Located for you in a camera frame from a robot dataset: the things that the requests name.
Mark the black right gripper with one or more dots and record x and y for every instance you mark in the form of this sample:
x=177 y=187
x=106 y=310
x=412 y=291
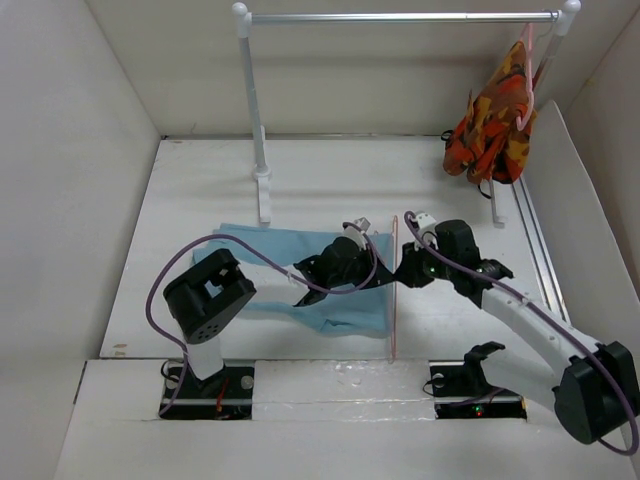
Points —
x=408 y=270

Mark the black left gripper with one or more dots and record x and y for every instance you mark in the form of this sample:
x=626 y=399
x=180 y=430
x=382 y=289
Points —
x=366 y=256

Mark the light blue trousers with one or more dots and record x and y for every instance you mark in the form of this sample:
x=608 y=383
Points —
x=366 y=312

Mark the pink wire hanger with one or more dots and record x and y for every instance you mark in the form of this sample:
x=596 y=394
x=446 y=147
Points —
x=393 y=289

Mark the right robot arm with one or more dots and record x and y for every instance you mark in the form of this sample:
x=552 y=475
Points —
x=591 y=387

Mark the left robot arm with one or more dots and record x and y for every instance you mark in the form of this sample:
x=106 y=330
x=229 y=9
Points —
x=205 y=298

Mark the pink hanger holding garment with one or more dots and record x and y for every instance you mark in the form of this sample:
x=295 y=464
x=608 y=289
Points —
x=528 y=42

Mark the orange camouflage garment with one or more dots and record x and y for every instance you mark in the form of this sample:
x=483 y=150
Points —
x=486 y=145

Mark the white clothes rack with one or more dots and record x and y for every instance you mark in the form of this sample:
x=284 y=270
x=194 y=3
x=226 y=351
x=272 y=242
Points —
x=561 y=21

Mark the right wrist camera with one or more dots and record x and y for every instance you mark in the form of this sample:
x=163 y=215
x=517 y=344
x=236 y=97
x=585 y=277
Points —
x=425 y=226

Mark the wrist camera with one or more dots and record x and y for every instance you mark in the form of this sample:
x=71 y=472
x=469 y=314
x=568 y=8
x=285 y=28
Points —
x=425 y=226
x=356 y=230

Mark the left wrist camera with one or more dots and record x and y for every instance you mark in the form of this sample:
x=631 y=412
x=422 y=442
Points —
x=356 y=230

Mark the aluminium rail right side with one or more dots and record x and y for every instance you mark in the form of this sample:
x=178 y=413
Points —
x=545 y=273

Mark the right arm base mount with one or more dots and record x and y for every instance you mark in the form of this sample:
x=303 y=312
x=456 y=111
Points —
x=459 y=393

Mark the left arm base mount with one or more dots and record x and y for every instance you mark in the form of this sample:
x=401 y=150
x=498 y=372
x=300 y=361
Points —
x=227 y=396

